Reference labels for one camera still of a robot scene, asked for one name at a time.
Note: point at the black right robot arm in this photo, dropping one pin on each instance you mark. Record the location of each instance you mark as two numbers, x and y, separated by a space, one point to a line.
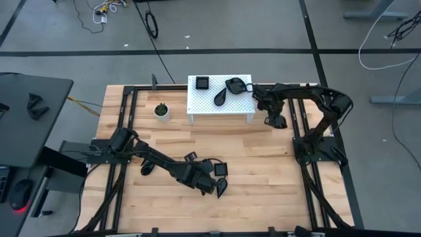
309 92

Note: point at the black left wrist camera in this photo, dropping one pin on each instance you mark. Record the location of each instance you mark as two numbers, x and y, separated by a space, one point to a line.
191 156

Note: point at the black spare gripper finger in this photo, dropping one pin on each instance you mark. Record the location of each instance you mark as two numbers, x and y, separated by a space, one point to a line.
37 113
34 100

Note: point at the black teardrop mini plate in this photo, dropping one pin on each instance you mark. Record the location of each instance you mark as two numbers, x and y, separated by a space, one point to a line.
148 168
219 97
221 188

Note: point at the black square mini plate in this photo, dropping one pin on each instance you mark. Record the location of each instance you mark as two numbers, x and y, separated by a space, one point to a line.
202 83
220 169

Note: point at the black computer mouse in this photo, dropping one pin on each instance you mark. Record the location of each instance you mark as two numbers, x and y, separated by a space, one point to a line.
21 194

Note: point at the black desk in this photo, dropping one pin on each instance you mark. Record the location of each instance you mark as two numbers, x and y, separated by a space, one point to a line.
33 141

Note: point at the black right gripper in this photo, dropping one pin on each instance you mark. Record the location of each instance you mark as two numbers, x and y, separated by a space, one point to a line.
271 97

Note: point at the white power adapter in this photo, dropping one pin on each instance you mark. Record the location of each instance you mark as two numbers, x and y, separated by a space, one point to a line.
103 19

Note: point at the small green plant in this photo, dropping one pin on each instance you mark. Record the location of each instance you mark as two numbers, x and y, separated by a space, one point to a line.
161 109

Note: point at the black leaf-shaped mini plate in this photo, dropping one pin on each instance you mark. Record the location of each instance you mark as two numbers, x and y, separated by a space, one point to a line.
235 86

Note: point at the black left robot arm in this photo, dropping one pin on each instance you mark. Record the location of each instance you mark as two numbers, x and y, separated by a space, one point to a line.
158 161

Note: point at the grey desk foot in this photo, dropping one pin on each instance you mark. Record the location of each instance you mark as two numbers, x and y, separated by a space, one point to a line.
375 14
394 99

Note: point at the black aluminium table frame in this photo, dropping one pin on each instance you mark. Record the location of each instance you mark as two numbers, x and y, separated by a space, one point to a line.
164 87

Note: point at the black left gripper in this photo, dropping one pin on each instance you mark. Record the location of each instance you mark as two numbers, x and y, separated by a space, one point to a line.
197 176

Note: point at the white plant pot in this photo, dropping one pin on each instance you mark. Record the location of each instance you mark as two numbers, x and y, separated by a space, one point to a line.
164 118

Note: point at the white perforated riser shelf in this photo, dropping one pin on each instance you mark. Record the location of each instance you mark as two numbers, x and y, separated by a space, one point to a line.
210 102

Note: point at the grey side desk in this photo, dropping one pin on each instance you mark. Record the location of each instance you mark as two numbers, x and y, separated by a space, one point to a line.
10 224

